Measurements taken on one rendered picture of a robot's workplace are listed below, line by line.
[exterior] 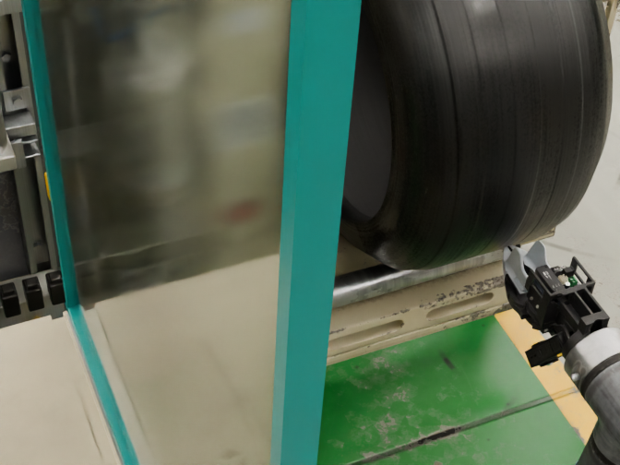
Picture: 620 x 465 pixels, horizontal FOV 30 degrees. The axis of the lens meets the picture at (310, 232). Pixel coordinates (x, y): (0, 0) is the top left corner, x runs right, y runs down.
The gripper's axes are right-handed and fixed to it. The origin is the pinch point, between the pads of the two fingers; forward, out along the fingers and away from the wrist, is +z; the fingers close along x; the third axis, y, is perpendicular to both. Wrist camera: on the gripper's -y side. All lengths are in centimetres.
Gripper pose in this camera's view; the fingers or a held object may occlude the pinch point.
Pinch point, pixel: (510, 256)
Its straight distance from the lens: 167.5
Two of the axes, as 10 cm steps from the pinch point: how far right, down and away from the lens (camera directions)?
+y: 0.5, -7.1, -7.0
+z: -3.9, -6.6, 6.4
